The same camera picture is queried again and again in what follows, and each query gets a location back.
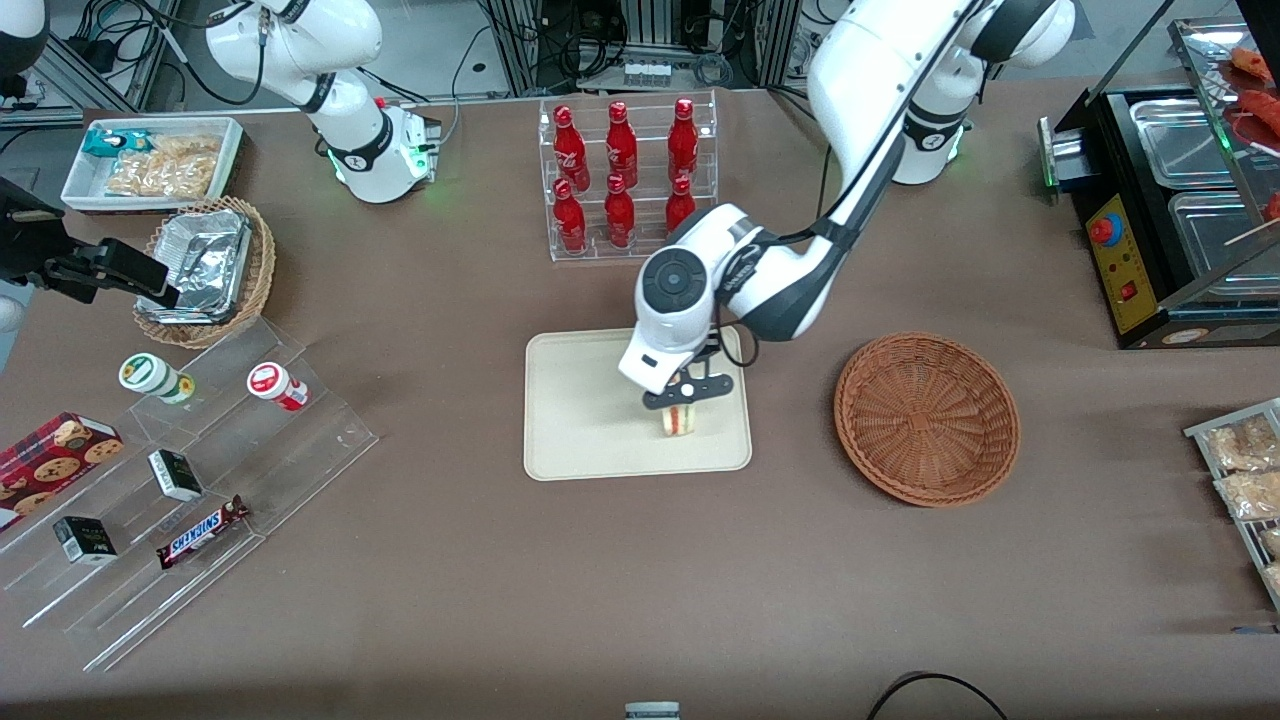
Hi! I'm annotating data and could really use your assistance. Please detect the green sunflower lid cup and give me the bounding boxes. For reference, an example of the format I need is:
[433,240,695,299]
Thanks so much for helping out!
[119,353,196,405]

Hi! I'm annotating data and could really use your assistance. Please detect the Snickers chocolate bar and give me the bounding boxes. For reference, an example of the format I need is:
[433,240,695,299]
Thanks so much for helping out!
[157,496,251,570]

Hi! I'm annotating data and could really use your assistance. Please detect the white rectangular snack bin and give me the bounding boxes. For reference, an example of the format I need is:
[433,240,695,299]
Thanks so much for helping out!
[60,117,246,213]

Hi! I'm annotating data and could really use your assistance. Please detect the black food warmer cabinet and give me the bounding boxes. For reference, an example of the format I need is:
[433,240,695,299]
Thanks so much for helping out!
[1038,0,1280,349]

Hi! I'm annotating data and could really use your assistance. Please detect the clear acrylic bottle rack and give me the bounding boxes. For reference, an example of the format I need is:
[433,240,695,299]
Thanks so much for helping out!
[538,90,719,263]

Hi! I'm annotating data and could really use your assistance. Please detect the clear bag of fried snacks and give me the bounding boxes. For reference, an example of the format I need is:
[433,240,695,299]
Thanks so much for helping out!
[1205,416,1280,472]
[1215,470,1280,522]

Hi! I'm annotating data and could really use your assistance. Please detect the light wicker basket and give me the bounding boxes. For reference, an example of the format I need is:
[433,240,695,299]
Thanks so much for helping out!
[133,196,277,349]

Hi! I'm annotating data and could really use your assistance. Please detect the red sausages on display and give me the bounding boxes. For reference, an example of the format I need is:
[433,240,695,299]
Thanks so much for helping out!
[1228,45,1280,153]

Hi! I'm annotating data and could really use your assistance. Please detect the black looped cable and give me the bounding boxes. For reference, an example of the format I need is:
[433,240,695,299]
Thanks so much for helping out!
[865,671,1011,720]

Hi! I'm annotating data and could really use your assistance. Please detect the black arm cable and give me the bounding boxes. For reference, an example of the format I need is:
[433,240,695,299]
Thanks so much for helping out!
[745,0,986,366]

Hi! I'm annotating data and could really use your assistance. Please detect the red lid small cup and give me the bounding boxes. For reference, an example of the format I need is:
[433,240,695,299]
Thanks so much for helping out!
[247,362,310,412]

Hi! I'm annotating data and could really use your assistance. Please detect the clear bag of chips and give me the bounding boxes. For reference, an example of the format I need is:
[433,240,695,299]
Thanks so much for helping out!
[106,134,222,199]

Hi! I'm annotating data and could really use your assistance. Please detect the small steel pan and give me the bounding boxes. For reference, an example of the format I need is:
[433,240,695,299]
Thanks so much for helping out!
[1130,98,1238,189]

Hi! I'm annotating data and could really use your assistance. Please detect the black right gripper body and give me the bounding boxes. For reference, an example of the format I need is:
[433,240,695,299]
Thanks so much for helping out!
[0,178,71,289]

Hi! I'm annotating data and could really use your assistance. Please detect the red tartan cookie box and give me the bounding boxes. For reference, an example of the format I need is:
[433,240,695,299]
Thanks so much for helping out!
[0,412,124,531]

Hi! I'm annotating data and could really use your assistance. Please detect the beige rectangular tray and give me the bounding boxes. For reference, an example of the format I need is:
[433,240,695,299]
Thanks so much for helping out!
[524,328,753,482]

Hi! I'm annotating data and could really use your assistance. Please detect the large steel pan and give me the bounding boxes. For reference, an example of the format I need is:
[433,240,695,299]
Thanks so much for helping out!
[1168,190,1280,303]

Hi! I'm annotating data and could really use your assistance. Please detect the clear acrylic stepped shelf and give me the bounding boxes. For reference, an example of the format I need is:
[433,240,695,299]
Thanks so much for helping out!
[0,318,379,673]

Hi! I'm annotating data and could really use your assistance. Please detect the black box white label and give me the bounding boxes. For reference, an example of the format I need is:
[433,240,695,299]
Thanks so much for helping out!
[148,449,204,502]

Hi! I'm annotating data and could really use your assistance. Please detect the aluminium foil container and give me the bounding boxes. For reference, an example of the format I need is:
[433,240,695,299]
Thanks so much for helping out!
[135,208,251,323]

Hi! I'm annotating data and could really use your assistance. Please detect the black box Face print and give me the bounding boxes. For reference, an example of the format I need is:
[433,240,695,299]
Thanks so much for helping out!
[53,516,118,565]

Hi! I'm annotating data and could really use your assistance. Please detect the brown wicker basket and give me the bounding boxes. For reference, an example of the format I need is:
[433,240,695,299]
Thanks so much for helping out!
[834,332,1021,508]

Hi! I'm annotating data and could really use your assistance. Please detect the teal snack packet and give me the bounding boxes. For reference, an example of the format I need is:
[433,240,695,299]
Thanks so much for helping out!
[82,129,153,159]

